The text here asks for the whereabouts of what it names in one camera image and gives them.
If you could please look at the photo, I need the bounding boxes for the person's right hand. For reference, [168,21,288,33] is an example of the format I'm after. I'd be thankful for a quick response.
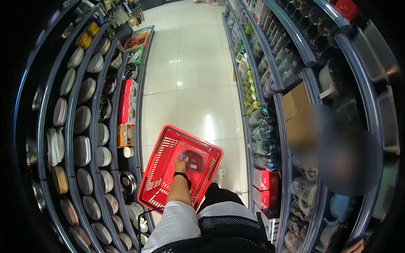
[341,239,365,253]

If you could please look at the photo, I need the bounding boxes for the person's left hand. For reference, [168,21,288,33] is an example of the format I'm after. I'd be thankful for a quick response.
[174,157,190,174]

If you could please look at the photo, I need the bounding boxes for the red plastic shopping basket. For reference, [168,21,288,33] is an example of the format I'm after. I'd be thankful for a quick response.
[137,125,224,215]

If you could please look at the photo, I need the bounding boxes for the dark bowl in clear wrap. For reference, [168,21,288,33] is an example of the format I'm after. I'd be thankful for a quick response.
[179,149,207,173]

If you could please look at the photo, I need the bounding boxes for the black wrist band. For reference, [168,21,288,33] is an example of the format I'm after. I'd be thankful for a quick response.
[173,171,192,190]

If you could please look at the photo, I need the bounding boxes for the person's legs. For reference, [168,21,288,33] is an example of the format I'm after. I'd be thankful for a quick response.
[196,169,251,219]

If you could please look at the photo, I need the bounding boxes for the person's body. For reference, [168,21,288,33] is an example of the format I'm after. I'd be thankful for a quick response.
[142,201,276,253]

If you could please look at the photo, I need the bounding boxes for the full shop shelf of plates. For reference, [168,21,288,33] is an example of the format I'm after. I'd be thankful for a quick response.
[14,0,156,253]

